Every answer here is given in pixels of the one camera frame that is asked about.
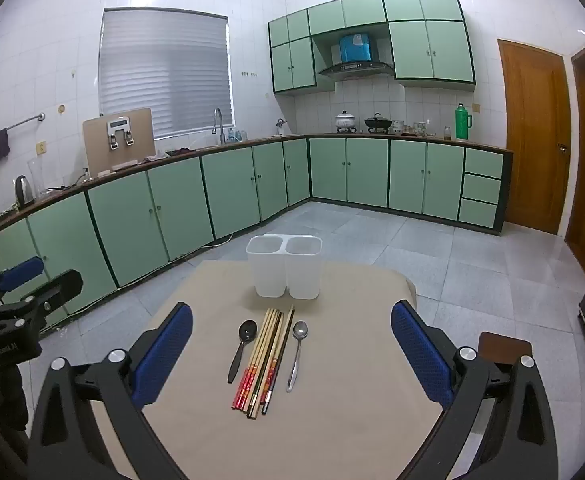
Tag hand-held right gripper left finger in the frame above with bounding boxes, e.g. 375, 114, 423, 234
26, 303, 194, 480

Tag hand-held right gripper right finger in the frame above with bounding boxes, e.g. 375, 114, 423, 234
390, 300, 559, 480

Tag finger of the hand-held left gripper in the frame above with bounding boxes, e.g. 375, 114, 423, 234
0, 256, 46, 306
2, 268, 84, 318

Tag black plastic spoon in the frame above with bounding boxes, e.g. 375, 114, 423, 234
227, 319, 258, 385

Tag plain wooden chopstick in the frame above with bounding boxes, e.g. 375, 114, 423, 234
252, 309, 279, 406
246, 310, 280, 419

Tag metal spoon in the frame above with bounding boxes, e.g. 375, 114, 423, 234
286, 320, 309, 393

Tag white plastic utensil holder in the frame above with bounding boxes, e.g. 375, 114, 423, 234
245, 234, 322, 301

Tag electric kettle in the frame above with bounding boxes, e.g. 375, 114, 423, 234
13, 175, 37, 207

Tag clear plastic jug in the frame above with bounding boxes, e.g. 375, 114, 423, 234
27, 157, 49, 197

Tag green base cabinets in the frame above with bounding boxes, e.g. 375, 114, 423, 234
0, 135, 514, 333

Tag kitchen faucet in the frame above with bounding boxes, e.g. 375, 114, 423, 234
211, 107, 226, 145

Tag green thermos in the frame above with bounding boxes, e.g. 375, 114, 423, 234
453, 103, 473, 141

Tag black wok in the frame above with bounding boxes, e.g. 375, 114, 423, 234
363, 113, 393, 133

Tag window blind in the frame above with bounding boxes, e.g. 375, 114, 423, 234
97, 8, 234, 141

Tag range hood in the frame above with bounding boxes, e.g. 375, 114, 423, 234
318, 32, 394, 80

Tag wooden board with mount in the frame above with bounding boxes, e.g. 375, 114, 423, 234
82, 108, 156, 177

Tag metal towel rail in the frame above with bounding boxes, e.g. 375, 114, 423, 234
0, 112, 46, 148

